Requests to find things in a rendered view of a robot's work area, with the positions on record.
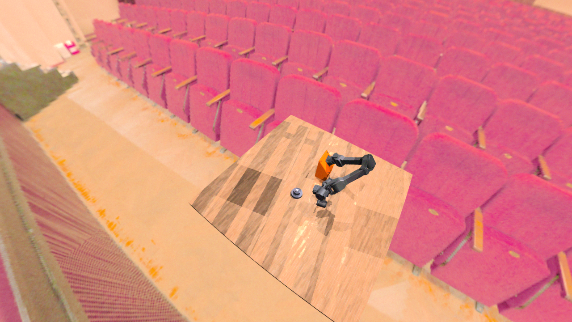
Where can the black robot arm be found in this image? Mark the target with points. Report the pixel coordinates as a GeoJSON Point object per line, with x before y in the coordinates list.
{"type": "Point", "coordinates": [367, 163]}

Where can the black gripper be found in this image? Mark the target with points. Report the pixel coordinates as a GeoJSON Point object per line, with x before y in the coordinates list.
{"type": "Point", "coordinates": [322, 203]}

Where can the grey round pedestal with silver shaft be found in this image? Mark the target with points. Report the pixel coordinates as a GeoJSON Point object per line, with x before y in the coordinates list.
{"type": "Point", "coordinates": [296, 193]}

